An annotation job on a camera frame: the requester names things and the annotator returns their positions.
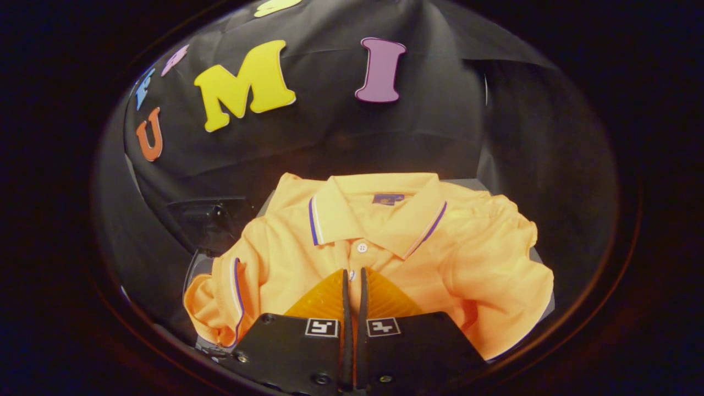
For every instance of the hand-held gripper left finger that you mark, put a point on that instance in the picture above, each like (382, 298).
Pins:
(297, 352)

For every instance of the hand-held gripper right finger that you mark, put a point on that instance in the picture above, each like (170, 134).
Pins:
(407, 352)

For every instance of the orange polo shirt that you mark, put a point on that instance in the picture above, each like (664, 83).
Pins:
(473, 258)

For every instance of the transparent washing machine lid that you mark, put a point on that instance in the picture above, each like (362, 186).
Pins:
(209, 220)

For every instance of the grey cabinet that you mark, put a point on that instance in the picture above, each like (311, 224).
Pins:
(542, 308)

